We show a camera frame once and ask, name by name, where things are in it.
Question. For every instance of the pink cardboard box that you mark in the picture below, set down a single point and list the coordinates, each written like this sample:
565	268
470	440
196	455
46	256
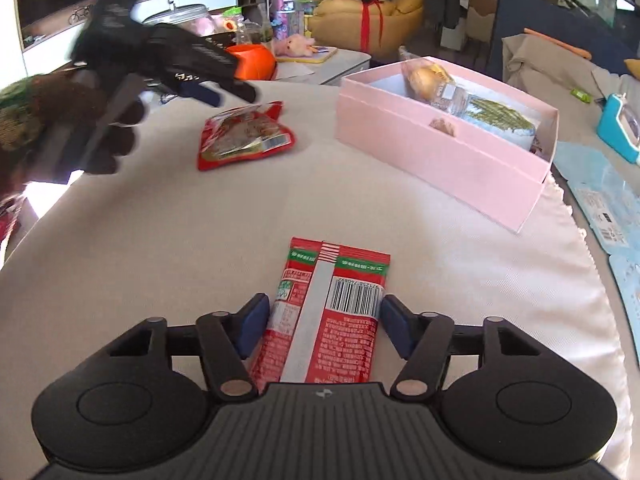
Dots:
450	160

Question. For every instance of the long red snack packet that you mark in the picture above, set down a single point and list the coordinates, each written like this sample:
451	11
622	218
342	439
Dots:
320	315

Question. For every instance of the yellow rice cracker packet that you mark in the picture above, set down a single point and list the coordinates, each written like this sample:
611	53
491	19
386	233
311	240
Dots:
425	80

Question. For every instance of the blue sticker sheets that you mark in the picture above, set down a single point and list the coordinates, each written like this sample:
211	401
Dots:
595	195

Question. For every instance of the teal toy case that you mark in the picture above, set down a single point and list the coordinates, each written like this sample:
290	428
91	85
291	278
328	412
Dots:
617	127

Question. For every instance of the beige chair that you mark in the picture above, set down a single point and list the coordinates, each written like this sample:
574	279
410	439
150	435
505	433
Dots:
482	17

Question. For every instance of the green silver snack packet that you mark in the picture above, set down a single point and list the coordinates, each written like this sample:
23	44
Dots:
500	117

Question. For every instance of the colourful kids water bottle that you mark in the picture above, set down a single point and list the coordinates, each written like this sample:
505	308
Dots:
287	12

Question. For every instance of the yellow pillow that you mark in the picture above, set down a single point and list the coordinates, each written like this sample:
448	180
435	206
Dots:
632	66

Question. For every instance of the red ribbon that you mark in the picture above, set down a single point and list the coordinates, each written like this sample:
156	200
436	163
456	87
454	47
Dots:
369	22

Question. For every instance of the small green toy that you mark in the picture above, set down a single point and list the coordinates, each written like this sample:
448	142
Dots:
581	95

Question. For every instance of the pink plush toy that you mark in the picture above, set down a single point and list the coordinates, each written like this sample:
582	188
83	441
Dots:
295	45

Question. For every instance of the white low table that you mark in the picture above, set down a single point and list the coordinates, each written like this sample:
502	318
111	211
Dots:
330	65

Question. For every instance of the orange stick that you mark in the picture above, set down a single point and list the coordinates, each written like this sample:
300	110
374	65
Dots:
557	40

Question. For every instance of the glass jar with lid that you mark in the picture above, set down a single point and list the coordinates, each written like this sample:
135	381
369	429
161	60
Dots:
175	17

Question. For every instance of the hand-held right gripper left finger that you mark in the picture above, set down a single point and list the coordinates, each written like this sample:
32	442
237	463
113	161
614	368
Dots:
252	322

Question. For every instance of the yellow sofa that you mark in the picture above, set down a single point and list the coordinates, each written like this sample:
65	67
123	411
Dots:
350	20

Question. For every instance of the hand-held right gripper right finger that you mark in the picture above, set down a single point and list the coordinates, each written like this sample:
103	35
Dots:
397	325

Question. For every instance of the red pouch with clear window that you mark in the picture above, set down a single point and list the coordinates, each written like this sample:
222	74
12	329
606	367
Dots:
240	135

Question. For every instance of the blue cartoon puzzle board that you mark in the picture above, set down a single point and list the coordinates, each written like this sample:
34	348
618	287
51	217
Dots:
627	285

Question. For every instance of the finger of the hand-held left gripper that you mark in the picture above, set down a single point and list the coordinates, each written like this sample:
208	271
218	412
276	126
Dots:
202	92
210	57

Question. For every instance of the orange pumpkin bucket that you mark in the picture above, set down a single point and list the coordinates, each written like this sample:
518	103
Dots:
252	62

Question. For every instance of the person's left hand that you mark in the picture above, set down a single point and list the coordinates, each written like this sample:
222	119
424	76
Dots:
65	110

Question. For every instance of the dark blue cabinet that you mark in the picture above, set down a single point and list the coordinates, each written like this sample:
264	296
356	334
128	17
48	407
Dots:
540	15

